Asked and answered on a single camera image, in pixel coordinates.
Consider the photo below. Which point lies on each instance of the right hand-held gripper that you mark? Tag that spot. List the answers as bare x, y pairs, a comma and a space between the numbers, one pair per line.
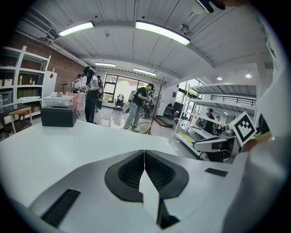
243, 128

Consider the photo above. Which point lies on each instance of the white square table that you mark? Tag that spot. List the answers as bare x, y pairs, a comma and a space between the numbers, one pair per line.
68, 145

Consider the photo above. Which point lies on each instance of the black desk lamp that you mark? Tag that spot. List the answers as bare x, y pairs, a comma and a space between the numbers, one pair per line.
64, 87

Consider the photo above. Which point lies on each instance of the black office chair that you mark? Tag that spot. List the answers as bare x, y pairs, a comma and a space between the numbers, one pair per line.
119, 103

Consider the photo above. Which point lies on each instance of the white metal shelving rack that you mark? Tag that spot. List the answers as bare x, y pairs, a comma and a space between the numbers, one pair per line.
227, 87

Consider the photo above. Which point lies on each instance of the white ladder bookshelf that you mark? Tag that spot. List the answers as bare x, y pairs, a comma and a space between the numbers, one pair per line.
27, 68

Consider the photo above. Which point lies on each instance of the ceiling air conditioner unit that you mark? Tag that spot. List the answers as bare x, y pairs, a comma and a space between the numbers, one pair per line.
31, 28

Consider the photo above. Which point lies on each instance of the pink cloth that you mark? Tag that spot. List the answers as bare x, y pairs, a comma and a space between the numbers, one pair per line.
78, 100

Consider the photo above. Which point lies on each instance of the small white side table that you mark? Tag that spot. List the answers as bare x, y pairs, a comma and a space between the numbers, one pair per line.
59, 99

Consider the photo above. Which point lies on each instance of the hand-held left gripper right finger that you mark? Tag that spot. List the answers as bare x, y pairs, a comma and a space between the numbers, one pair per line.
200, 188

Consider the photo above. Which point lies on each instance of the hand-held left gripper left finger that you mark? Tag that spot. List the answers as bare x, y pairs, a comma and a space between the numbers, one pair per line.
91, 182

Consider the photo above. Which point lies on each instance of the light wooden chair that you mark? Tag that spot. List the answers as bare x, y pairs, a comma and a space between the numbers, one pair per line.
19, 116

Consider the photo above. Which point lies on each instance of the black leather tissue box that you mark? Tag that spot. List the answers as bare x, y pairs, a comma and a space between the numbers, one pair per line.
58, 116

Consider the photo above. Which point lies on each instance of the person's right forearm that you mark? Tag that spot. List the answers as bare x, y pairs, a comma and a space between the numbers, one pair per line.
254, 143

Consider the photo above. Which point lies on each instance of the long ceiling light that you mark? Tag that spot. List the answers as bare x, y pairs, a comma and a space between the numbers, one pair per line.
105, 64
162, 31
76, 28
145, 71

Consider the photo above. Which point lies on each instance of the wooden coat rack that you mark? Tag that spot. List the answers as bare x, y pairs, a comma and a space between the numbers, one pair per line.
159, 100

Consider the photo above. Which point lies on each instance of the round ceiling downlight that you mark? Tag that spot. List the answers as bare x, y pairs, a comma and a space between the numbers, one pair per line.
219, 78
248, 75

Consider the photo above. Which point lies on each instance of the small white box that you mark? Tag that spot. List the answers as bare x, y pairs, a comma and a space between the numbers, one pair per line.
56, 94

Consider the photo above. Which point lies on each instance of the person's white t-shirt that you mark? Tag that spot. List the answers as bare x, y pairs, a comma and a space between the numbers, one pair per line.
261, 177

